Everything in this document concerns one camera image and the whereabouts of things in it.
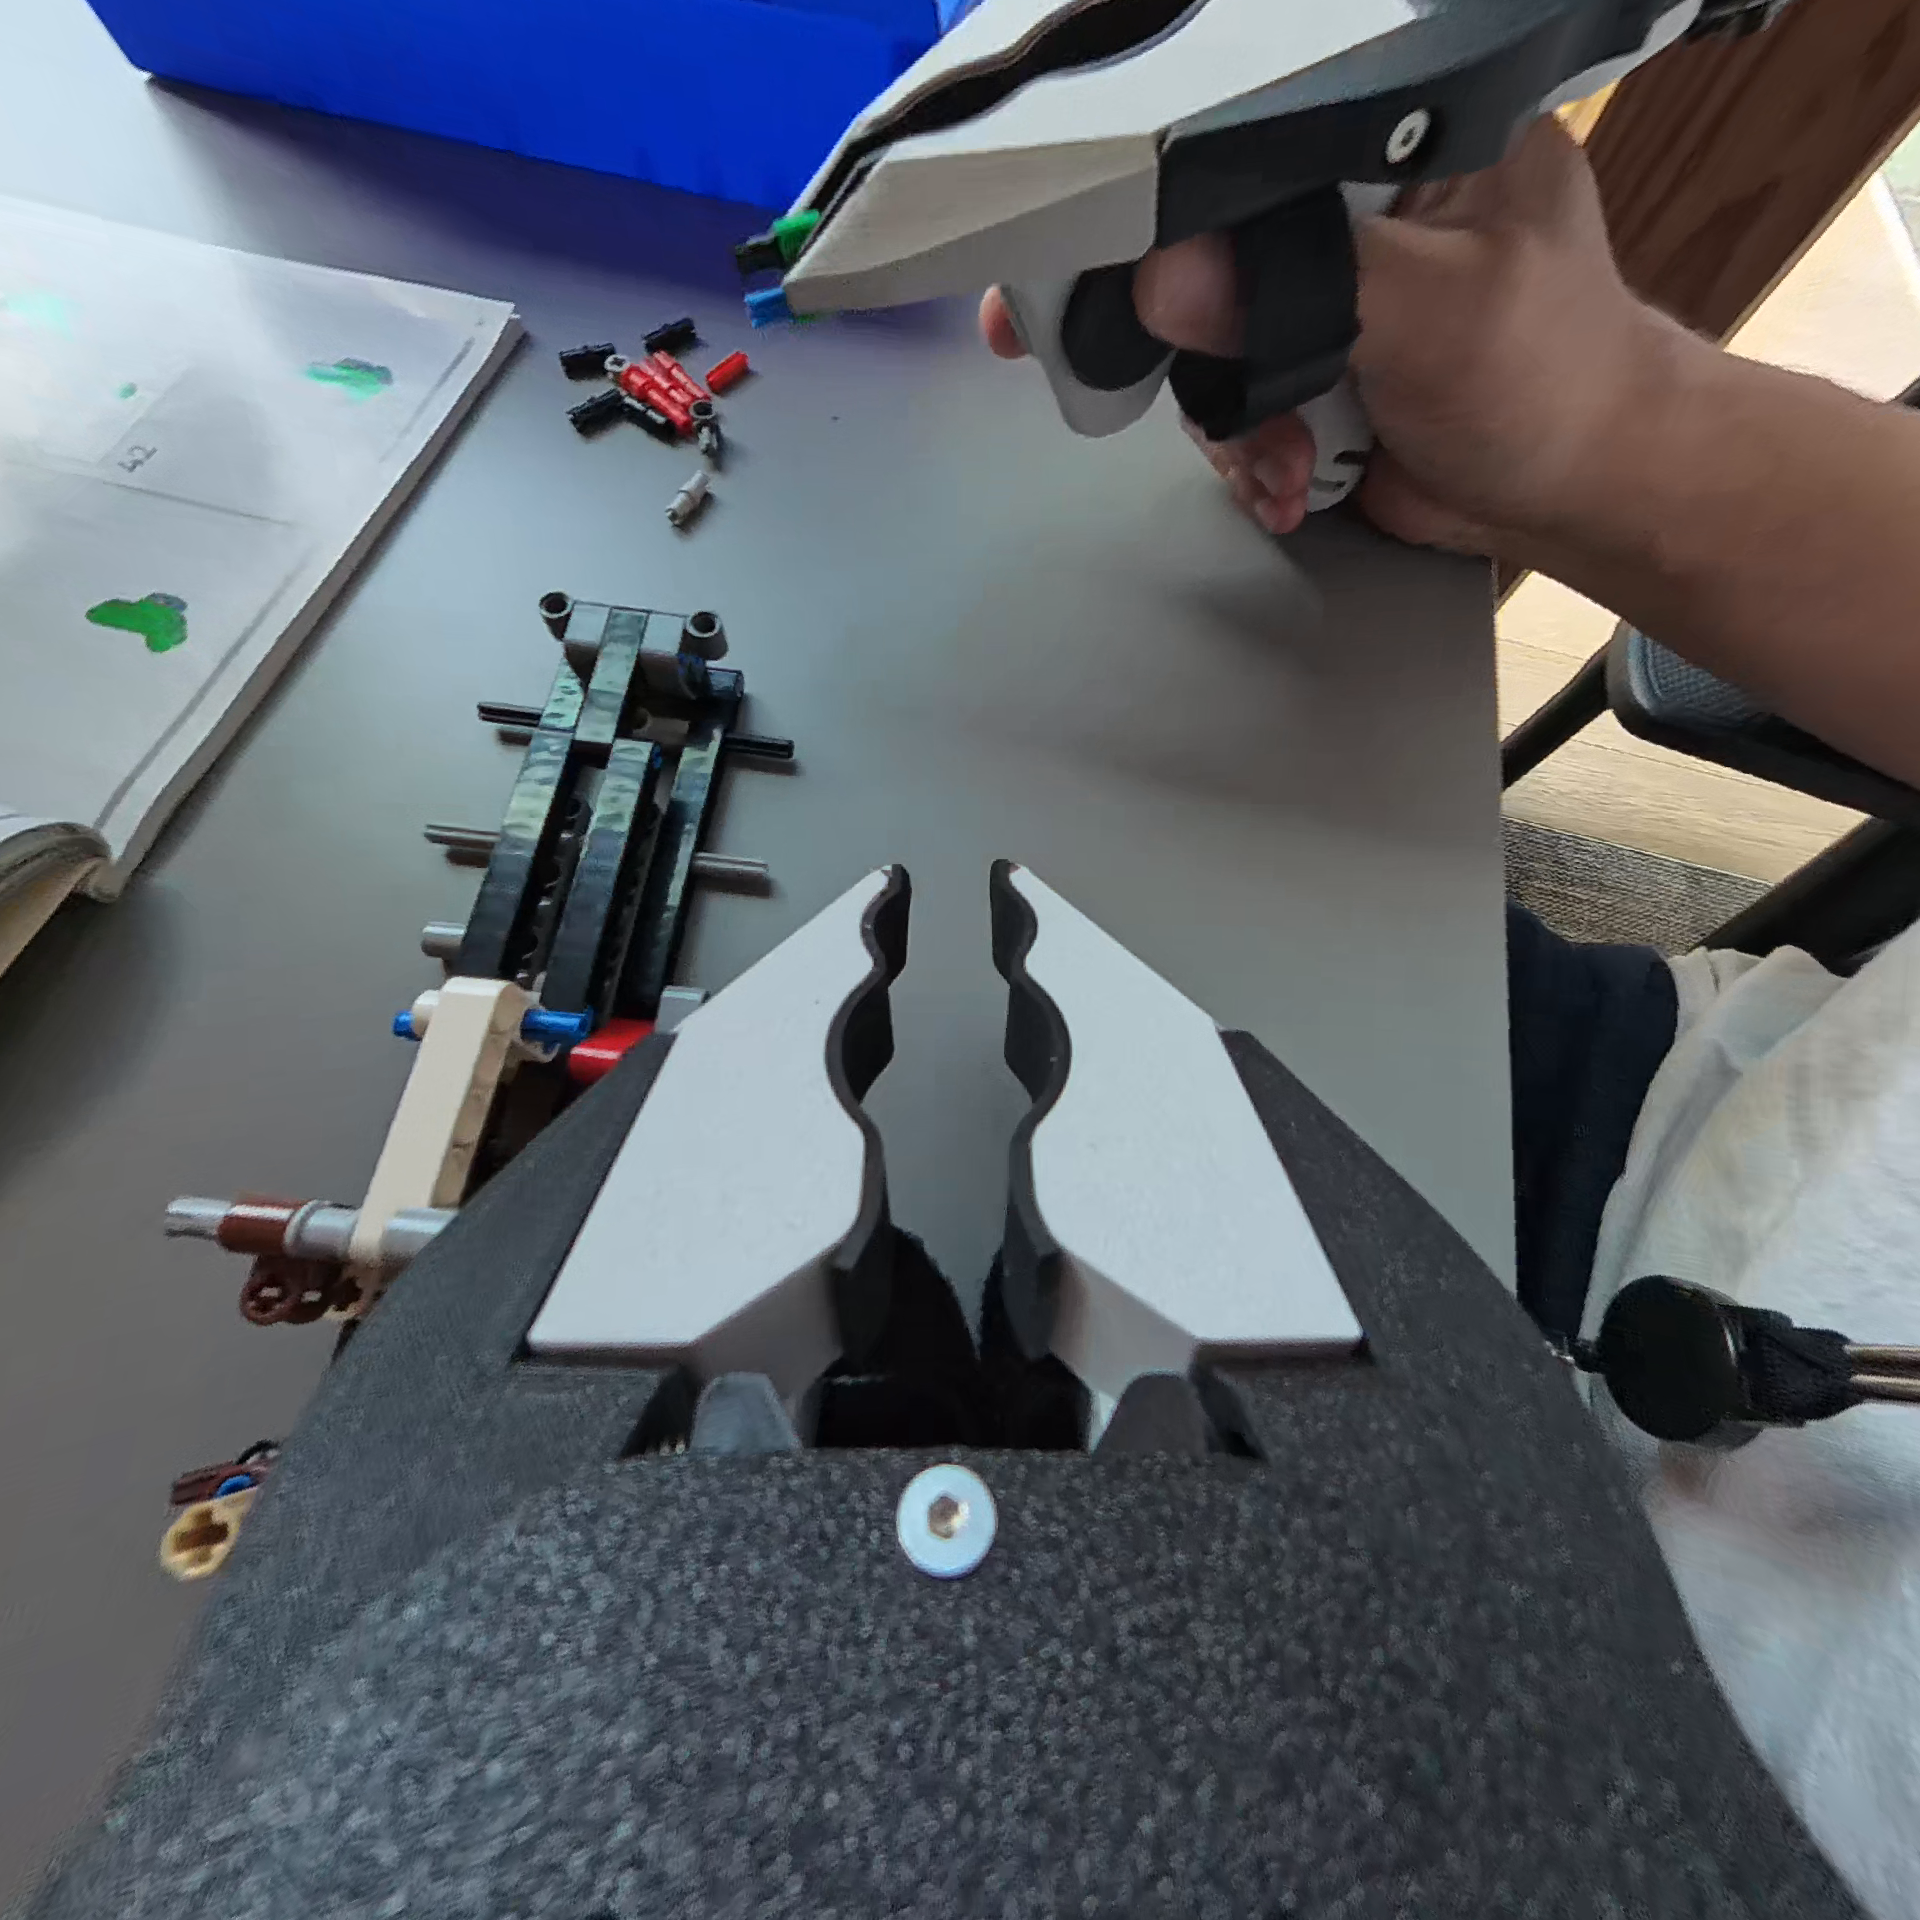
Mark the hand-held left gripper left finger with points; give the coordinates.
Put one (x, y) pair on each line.
(706, 1184)

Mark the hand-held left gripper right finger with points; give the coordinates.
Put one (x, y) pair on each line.
(1171, 1184)

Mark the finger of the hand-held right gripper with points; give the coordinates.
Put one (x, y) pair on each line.
(990, 212)
(1013, 23)

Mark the green lego pin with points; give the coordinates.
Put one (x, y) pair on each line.
(791, 236)

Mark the person's right forearm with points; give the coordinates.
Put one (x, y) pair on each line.
(1799, 557)

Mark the blue lego pin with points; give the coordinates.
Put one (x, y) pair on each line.
(769, 306)

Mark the black lego pin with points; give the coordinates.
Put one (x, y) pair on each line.
(598, 410)
(670, 333)
(588, 361)

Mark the black and grey lego model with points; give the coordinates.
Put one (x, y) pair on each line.
(601, 839)

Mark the light grey lego pin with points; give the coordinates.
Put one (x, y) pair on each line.
(692, 496)

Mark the brown and blue lego piece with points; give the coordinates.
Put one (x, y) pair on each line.
(225, 1478)

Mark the tan lego connector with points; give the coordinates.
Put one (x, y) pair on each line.
(202, 1542)

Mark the lego instruction booklet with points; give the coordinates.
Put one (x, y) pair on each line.
(225, 494)

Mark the person's right hand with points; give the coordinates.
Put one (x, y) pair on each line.
(1500, 330)

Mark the person's dark trousers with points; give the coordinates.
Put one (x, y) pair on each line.
(1577, 1109)

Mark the blue storage bin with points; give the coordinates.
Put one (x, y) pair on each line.
(525, 77)

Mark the black badge reel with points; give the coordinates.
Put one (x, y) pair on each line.
(1675, 1360)

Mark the black office chair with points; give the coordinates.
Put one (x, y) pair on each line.
(1725, 704)

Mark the person's white shirt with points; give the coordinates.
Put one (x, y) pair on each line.
(1799, 1652)

